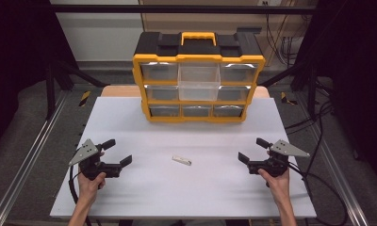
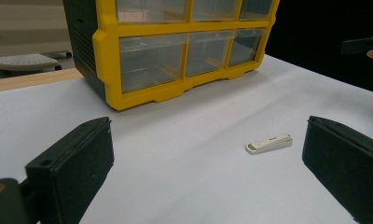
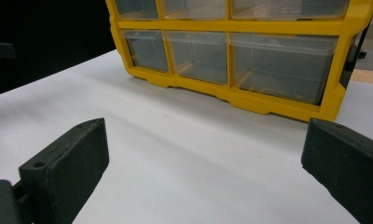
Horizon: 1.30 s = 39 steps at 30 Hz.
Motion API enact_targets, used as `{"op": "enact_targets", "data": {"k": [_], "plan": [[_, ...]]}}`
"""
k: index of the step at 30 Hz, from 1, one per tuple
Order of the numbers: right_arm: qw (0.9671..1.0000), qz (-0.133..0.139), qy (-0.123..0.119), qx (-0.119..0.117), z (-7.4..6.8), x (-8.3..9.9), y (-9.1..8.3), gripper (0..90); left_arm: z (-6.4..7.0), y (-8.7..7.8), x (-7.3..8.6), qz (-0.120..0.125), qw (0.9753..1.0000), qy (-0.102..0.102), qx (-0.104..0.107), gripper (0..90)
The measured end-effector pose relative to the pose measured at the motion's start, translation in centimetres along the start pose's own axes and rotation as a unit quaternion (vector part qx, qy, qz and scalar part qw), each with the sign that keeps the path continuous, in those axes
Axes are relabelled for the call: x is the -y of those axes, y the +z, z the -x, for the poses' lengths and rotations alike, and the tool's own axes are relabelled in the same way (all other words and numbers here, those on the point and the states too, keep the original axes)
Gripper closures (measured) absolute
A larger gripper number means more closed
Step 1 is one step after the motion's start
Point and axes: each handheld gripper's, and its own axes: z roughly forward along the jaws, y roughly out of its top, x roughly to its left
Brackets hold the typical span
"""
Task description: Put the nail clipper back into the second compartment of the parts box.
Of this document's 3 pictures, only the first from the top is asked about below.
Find person's right hand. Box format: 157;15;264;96
257;168;291;205

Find set of closed clear drawers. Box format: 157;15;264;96
139;61;260;119

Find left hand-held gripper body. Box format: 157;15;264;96
68;138;123;182

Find aluminium frame rail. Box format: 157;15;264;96
298;93;371;226
0;91;69;226

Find black cables on floor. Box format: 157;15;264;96
285;79;336;177

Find right hand-held gripper cable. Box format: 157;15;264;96
288;162;350;226

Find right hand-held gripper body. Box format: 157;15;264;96
247;139;311;178

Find yellow black hazard tape strip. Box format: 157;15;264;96
78;90;92;107
280;91;299;106

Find black horizontal frame bar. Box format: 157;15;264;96
49;4;318;14

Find dark curtain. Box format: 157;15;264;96
298;0;377;185
0;0;80;158

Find left hand-held gripper cable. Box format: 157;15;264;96
68;165;93;226

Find black metal stand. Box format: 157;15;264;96
44;60;111;121
258;60;319;120

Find clear plastic drawer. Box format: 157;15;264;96
177;62;221;102

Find person's left hand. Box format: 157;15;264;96
77;170;107;204

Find hand-held gripper cable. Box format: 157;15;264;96
288;162;350;226
68;165;93;226

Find yellow black drawer organizer cabinet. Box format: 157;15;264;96
132;31;267;123

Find small white rectangular block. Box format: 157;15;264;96
172;155;192;167

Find bundle of hanging black cables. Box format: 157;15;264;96
265;13;304;68

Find light wooden board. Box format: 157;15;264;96
100;85;271;99

